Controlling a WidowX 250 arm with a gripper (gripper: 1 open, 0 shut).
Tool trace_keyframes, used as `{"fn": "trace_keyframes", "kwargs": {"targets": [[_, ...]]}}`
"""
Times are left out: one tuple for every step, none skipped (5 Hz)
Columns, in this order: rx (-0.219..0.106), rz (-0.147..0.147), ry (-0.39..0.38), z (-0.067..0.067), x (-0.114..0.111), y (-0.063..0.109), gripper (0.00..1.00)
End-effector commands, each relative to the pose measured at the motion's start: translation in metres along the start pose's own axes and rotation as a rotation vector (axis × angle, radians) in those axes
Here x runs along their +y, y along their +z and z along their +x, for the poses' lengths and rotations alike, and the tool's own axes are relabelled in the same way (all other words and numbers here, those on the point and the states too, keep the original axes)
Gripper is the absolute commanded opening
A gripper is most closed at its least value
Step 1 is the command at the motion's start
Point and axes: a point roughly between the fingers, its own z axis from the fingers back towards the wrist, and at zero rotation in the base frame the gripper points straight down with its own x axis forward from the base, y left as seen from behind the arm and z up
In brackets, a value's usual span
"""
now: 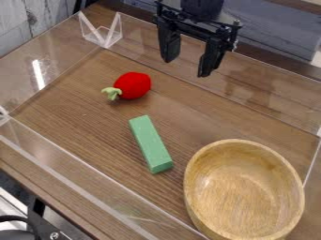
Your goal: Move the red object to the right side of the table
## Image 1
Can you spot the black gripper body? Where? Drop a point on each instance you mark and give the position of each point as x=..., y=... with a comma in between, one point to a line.
x=204, y=15

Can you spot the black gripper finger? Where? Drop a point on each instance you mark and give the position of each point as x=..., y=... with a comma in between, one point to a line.
x=211, y=57
x=168, y=40

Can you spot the red plush strawberry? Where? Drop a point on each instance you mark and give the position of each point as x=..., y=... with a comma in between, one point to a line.
x=131, y=86

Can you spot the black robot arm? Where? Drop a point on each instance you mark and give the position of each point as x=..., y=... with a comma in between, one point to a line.
x=187, y=30

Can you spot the green rectangular block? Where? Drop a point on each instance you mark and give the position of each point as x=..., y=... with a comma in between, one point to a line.
x=152, y=148

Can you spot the wooden bowl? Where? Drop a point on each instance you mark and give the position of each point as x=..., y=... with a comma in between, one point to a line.
x=243, y=192

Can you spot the clear acrylic corner bracket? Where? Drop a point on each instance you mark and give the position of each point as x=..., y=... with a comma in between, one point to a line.
x=103, y=36

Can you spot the clear acrylic tray wall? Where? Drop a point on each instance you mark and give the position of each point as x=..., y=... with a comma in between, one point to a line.
x=65, y=141

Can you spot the black metal table frame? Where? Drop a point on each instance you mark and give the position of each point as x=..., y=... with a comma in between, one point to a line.
x=46, y=231

